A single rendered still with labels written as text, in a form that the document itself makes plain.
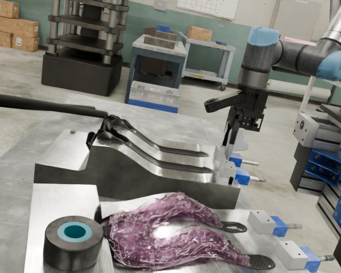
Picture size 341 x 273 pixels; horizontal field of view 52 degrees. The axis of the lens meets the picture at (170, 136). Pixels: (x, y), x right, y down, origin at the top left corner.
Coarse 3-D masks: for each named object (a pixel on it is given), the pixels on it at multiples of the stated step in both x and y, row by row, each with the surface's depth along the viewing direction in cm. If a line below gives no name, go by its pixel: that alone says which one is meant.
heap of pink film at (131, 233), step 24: (120, 216) 63; (144, 216) 65; (168, 216) 65; (192, 216) 66; (216, 216) 71; (120, 240) 56; (144, 240) 57; (168, 240) 58; (192, 240) 58; (216, 240) 58; (144, 264) 54; (168, 264) 55; (240, 264) 60
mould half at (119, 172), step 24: (72, 144) 97; (96, 144) 82; (120, 144) 85; (144, 144) 96; (168, 144) 105; (192, 144) 108; (48, 168) 83; (72, 168) 84; (96, 168) 83; (120, 168) 83; (144, 168) 83; (216, 168) 93; (120, 192) 86; (144, 192) 86; (168, 192) 86; (192, 192) 86; (216, 192) 86
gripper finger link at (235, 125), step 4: (236, 116) 95; (236, 120) 93; (232, 124) 95; (236, 124) 93; (232, 128) 94; (236, 128) 93; (232, 132) 94; (236, 132) 94; (232, 136) 94; (232, 140) 95; (232, 144) 95
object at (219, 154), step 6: (216, 150) 101; (222, 150) 99; (216, 156) 100; (222, 156) 99; (234, 156) 100; (240, 156) 101; (234, 162) 100; (240, 162) 100; (246, 162) 102; (252, 162) 102; (258, 162) 102
